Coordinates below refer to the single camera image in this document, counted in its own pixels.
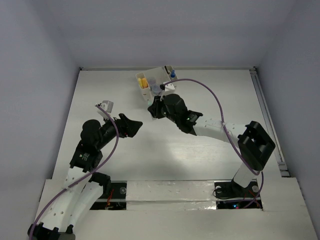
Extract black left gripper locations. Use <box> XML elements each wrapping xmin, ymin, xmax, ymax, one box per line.
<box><xmin>96</xmin><ymin>112</ymin><xmax>142</xmax><ymax>149</ymax></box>

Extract orange highlighter cap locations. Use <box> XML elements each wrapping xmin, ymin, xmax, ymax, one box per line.
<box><xmin>141</xmin><ymin>77</ymin><xmax>148</xmax><ymax>89</ymax></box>

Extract yellow highlighter cap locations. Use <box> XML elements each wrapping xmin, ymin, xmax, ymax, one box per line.
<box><xmin>137</xmin><ymin>78</ymin><xmax>143</xmax><ymax>89</ymax></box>

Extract clear blue spray bottle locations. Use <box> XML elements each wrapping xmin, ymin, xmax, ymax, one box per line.
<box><xmin>170</xmin><ymin>69</ymin><xmax>176</xmax><ymax>81</ymax></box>

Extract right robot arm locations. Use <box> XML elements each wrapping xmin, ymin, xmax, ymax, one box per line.
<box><xmin>147</xmin><ymin>94</ymin><xmax>276</xmax><ymax>196</ymax></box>

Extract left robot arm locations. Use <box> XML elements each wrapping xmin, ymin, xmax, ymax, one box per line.
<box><xmin>27</xmin><ymin>113</ymin><xmax>143</xmax><ymax>240</ymax></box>

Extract paperclip jar near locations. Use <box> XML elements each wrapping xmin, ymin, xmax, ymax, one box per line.
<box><xmin>151</xmin><ymin>84</ymin><xmax>163</xmax><ymax>96</ymax></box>

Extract paperclip jar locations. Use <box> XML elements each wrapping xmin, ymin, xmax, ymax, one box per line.
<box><xmin>151</xmin><ymin>84</ymin><xmax>163</xmax><ymax>96</ymax></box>
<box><xmin>147</xmin><ymin>77</ymin><xmax>157</xmax><ymax>87</ymax></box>

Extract paperclip jar far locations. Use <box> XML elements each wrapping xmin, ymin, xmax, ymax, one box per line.
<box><xmin>147</xmin><ymin>77</ymin><xmax>157</xmax><ymax>87</ymax></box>

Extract cream divided side organizer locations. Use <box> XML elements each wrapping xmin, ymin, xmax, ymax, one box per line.
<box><xmin>135</xmin><ymin>72</ymin><xmax>151</xmax><ymax>101</ymax></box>

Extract white perforated basket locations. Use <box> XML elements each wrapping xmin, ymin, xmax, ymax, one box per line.
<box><xmin>142</xmin><ymin>66</ymin><xmax>170</xmax><ymax>102</ymax></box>

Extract cream divided organizer far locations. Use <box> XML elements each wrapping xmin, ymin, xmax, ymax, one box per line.
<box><xmin>164</xmin><ymin>65</ymin><xmax>178</xmax><ymax>82</ymax></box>

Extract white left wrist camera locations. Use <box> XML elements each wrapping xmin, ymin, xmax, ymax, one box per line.
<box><xmin>95</xmin><ymin>100</ymin><xmax>114</xmax><ymax>119</ymax></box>

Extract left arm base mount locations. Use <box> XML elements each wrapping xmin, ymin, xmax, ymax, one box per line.
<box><xmin>90</xmin><ymin>172</ymin><xmax>127</xmax><ymax>211</ymax></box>

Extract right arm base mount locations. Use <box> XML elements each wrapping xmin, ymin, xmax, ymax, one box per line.
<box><xmin>212</xmin><ymin>175</ymin><xmax>265</xmax><ymax>210</ymax></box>

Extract aluminium table edge rail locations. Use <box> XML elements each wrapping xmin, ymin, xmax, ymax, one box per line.
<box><xmin>249</xmin><ymin>67</ymin><xmax>291</xmax><ymax>178</ymax></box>

